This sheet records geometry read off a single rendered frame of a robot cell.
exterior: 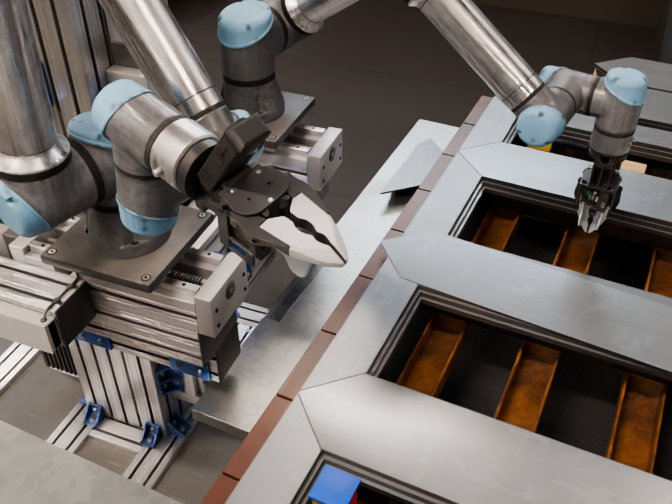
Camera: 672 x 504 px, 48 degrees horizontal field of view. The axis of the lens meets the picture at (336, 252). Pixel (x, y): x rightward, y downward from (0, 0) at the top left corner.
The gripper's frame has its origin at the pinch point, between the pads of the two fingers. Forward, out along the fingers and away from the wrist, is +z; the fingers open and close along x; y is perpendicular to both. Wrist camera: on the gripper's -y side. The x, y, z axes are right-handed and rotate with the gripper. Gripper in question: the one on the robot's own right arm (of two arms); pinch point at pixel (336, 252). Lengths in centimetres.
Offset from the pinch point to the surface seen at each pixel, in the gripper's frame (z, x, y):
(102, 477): -13.9, 26.7, 33.5
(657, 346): 31, -60, 59
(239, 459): -11, 8, 59
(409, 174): -46, -89, 92
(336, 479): 5, 2, 51
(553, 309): 11, -56, 63
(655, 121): -2, -140, 79
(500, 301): 2, -51, 64
